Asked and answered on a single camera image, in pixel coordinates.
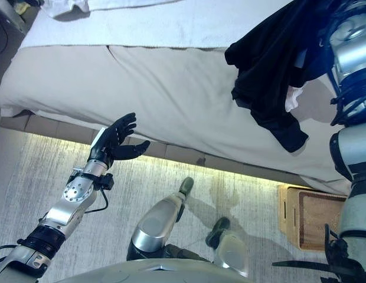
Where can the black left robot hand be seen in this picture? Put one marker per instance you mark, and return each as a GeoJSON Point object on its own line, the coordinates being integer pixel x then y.
{"type": "Point", "coordinates": [110, 141]}

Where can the black garment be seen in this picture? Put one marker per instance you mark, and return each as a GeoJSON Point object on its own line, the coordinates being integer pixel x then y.
{"type": "Point", "coordinates": [268, 73]}

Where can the white garment with blue label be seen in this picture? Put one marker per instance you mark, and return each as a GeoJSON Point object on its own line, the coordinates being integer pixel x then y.
{"type": "Point", "coordinates": [292, 98]}

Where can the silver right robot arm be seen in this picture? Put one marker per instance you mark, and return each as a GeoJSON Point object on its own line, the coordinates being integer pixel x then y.
{"type": "Point", "coordinates": [357, 165]}

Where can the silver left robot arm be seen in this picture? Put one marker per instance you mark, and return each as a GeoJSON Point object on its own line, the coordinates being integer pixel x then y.
{"type": "Point", "coordinates": [62, 212]}

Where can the beige bed runner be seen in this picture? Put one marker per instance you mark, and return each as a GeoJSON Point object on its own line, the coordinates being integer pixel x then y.
{"type": "Point", "coordinates": [141, 94]}

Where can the large bed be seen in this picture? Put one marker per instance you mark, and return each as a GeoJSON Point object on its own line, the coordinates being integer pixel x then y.
{"type": "Point", "coordinates": [141, 88]}

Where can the brown woven basket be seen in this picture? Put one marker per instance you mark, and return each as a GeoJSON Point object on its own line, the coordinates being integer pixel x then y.
{"type": "Point", "coordinates": [313, 218]}

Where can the grey striped rug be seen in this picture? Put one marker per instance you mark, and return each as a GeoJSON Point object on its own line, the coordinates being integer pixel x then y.
{"type": "Point", "coordinates": [53, 165]}

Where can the silver left robot leg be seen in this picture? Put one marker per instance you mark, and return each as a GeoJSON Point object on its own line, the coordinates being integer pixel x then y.
{"type": "Point", "coordinates": [159, 221]}

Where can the silver robot leg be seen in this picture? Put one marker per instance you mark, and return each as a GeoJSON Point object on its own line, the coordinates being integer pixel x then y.
{"type": "Point", "coordinates": [159, 221]}
{"type": "Point", "coordinates": [230, 250]}

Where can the white duvet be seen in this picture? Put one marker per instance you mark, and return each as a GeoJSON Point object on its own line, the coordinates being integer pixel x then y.
{"type": "Point", "coordinates": [141, 23]}

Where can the grey robot torso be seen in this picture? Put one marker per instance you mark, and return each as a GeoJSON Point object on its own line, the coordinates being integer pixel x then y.
{"type": "Point", "coordinates": [159, 272]}

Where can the silver right robot leg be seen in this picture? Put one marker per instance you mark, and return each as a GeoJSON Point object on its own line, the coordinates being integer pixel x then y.
{"type": "Point", "coordinates": [230, 250]}

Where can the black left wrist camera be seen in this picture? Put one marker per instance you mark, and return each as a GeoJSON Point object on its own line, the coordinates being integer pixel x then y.
{"type": "Point", "coordinates": [107, 182]}

